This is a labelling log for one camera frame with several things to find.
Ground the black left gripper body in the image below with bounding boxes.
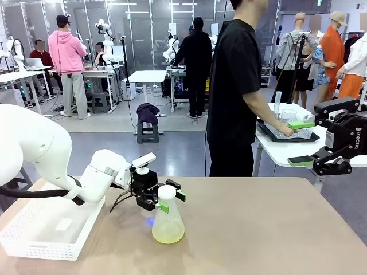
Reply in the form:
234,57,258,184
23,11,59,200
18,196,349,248
131,168,159,199

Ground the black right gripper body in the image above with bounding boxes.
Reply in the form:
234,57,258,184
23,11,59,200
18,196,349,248
326,112,367,159

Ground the translucent plastic conical flask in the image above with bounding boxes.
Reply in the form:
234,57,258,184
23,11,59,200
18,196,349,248
151,196,186,245

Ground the clear plastic beaker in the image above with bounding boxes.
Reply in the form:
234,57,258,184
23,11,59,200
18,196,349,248
280,109,298,124

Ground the person's right forearm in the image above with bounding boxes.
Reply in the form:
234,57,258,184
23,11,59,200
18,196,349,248
245,94,284,135

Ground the person's right hand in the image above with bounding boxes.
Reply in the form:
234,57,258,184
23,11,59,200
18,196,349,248
279,124,296,138

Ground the grey plastic stool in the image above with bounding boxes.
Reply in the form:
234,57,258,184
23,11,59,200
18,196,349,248
136,119,161,144

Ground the figure in blue floral top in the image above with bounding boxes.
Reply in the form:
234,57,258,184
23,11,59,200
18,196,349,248
308,14,333,112

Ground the mannequin in white jacket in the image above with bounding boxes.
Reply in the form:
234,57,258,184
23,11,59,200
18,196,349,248
337,27,367,100

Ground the black tripod stand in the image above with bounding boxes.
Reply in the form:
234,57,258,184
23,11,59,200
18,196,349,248
286,31,310,104

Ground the mannequin in orange outfit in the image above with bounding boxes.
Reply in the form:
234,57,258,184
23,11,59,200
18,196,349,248
318,11,349,98

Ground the white side table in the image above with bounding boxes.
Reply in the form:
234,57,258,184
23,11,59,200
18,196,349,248
255,102,367,184

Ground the black tray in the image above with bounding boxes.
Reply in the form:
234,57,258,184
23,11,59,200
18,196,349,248
256,119,321,143

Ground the dark clothes pile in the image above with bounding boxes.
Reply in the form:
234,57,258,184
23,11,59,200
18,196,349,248
136,103,161,125

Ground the wooden shoe rack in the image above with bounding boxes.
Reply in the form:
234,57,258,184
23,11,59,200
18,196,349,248
259,66,272,89

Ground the mannequin in grey shirt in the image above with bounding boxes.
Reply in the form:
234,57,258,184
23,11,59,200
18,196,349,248
275,11,316,107

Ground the white computer tower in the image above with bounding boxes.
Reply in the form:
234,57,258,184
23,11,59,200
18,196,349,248
120,78,135,101

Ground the white standing table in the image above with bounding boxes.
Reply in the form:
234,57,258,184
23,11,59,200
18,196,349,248
128,70,167,135

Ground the person in black t-shirt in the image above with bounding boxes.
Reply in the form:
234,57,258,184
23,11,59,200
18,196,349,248
206,0,269,178

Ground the grey work desk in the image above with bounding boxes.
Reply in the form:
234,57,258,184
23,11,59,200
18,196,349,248
48,67,118,114

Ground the black vertical pole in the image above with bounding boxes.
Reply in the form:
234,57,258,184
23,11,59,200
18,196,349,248
120,36,131,101

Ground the standing person in black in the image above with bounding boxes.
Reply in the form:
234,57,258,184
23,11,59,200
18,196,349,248
173,16,213,119

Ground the seated person in black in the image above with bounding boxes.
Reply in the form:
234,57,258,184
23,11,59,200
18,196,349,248
93,42,108,68

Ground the person in pink hoodie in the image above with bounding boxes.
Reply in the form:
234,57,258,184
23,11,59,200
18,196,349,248
48,14,92,120

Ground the seated person in red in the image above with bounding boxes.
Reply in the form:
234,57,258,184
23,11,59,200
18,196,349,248
29,39,63,95

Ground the silver laptop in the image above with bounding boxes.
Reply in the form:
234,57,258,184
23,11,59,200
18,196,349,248
25,58,52,71

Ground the white office desk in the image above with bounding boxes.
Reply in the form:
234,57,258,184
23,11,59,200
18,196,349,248
0,67,55,115

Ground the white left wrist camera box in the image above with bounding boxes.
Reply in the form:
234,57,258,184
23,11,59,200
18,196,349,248
131,152,157,169

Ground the black corrugated cable sleeve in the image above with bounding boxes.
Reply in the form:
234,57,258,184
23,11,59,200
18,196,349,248
0,176,87,206

